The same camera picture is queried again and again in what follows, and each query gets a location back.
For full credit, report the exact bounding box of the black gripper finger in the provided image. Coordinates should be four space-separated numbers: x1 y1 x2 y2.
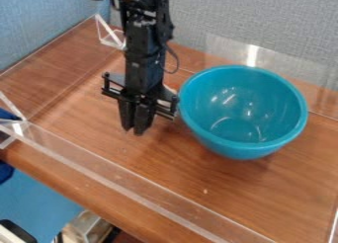
134 103 157 135
119 100 135 131

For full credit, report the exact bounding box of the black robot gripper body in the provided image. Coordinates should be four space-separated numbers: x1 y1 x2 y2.
102 55 178 119

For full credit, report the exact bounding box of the blue plastic bowl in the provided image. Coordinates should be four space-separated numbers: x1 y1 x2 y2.
179 65 308 160

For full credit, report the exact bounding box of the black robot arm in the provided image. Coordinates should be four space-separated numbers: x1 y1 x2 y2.
95 0 178 135

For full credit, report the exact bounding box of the clear acrylic front barrier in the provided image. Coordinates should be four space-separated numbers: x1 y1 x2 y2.
0 120 277 243

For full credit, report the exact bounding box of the clear acrylic barrier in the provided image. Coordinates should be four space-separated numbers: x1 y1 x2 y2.
0 120 277 243
169 33 338 122

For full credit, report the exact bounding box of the blue object at left edge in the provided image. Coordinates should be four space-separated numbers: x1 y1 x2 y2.
0 108 23 186

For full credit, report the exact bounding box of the clear acrylic back barrier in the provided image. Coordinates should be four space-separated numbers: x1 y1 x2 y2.
169 33 338 122

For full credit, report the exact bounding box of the black white object bottom left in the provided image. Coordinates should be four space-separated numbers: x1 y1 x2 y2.
0 219 38 243

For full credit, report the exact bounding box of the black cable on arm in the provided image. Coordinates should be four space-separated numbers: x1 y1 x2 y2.
163 43 181 75

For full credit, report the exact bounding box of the clear acrylic corner bracket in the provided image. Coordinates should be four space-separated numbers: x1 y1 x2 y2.
94 14 126 50

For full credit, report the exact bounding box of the metal table frame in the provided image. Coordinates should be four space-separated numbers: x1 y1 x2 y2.
52 210 113 243

